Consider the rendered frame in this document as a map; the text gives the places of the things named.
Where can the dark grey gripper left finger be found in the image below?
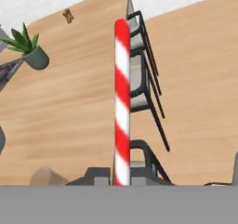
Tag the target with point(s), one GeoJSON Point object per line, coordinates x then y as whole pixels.
{"type": "Point", "coordinates": [97, 174]}

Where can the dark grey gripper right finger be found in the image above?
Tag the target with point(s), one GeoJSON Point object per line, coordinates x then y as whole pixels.
{"type": "Point", "coordinates": [150, 175]}

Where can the red and white striped straw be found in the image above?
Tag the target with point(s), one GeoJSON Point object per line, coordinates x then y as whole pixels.
{"type": "Point", "coordinates": [122, 103]}

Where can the clear glass cup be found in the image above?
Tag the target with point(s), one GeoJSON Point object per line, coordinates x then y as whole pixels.
{"type": "Point", "coordinates": [46, 176]}

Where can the black stool with grey seat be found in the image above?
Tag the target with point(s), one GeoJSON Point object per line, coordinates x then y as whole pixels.
{"type": "Point", "coordinates": [148, 153]}
{"type": "Point", "coordinates": [143, 76]}

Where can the dark grey round object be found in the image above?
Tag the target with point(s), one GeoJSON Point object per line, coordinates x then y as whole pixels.
{"type": "Point", "coordinates": [2, 140]}

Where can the green plant in grey pot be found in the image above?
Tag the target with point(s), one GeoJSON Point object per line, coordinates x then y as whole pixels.
{"type": "Point", "coordinates": [34, 55]}

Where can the small brown cookie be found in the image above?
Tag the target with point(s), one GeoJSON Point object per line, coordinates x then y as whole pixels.
{"type": "Point", "coordinates": [68, 15]}

